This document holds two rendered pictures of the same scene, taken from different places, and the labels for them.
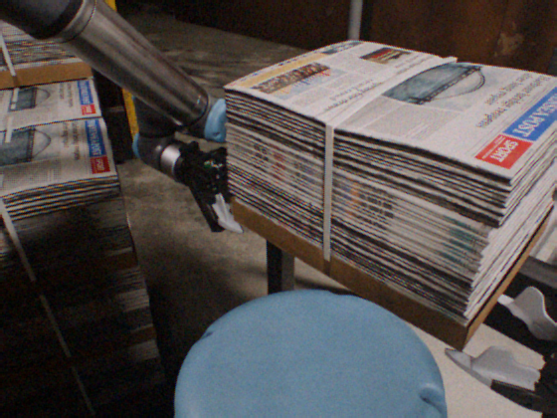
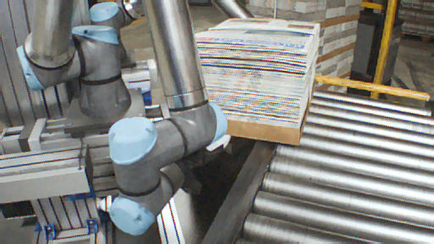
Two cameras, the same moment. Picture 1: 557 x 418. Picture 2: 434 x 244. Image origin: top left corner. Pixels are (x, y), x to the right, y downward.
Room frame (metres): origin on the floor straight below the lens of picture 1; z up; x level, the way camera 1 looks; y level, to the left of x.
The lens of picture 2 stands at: (0.11, -0.88, 1.20)
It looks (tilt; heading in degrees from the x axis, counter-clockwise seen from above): 29 degrees down; 68
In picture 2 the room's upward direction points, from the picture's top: straight up
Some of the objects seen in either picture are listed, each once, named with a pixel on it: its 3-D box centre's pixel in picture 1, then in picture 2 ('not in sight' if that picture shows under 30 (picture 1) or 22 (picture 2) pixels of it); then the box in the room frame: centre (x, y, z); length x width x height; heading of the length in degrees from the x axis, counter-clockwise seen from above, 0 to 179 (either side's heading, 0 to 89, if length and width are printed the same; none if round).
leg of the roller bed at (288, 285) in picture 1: (280, 313); not in sight; (0.78, 0.00, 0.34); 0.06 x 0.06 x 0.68; 47
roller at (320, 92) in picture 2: not in sight; (364, 103); (0.92, -0.21, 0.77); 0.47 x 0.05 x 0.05; 137
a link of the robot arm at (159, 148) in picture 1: (160, 149); not in sight; (0.79, 0.25, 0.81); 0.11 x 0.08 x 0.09; 47
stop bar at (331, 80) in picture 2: not in sight; (369, 86); (0.98, -0.16, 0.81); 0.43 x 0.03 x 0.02; 137
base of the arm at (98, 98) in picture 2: not in sight; (102, 89); (0.12, -0.01, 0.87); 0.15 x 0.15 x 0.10
